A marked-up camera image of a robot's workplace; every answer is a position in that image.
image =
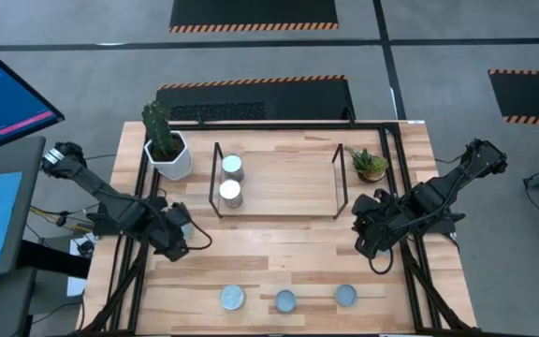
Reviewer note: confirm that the peaches label tin can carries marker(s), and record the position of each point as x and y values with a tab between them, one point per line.
230	191

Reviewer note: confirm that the grey stand base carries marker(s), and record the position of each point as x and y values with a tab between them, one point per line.
7	304

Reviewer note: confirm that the short tin can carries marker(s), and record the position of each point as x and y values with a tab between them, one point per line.
345	295

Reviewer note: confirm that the wooden shelf with black frame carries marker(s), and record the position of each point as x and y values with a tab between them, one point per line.
288	187

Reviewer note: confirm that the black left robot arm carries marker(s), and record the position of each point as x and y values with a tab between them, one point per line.
87	180

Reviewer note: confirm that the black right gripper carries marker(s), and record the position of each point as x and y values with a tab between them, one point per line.
372	220

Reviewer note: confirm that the black mat with hazard stripes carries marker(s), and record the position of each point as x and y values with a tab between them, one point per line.
297	100
531	96
251	11

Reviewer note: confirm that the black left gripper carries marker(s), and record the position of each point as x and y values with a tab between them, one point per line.
171	234

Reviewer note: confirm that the white box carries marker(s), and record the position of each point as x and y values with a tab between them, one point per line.
77	286

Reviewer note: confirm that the large tilted blue-screen monitor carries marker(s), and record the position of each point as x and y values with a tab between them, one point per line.
3	93

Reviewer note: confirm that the grey can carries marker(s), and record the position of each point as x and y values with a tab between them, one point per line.
232	165

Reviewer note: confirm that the green cactus in white pot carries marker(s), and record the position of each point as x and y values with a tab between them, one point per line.
159	126

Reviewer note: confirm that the carrots label tin can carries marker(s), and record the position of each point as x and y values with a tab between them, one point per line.
232	297

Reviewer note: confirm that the small succulent in brown pot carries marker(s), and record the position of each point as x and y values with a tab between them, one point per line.
368	164

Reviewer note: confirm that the black aluminium table frame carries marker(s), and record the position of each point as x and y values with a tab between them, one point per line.
274	126

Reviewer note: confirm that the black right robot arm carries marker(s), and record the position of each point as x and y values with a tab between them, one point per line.
456	182

